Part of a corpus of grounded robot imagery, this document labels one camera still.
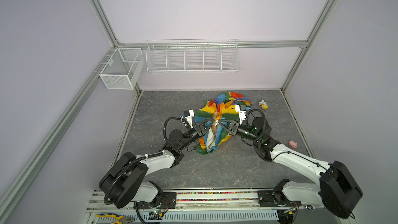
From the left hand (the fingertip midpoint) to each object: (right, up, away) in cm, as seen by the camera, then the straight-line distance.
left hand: (215, 123), depth 71 cm
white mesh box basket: (-59, +33, +31) cm, 74 cm away
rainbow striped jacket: (+7, +7, +34) cm, 35 cm away
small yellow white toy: (+36, +9, +37) cm, 53 cm away
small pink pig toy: (+47, -15, +20) cm, 53 cm away
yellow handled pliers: (-42, -42, -3) cm, 60 cm away
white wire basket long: (-13, +40, +28) cm, 51 cm away
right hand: (+1, 0, +1) cm, 1 cm away
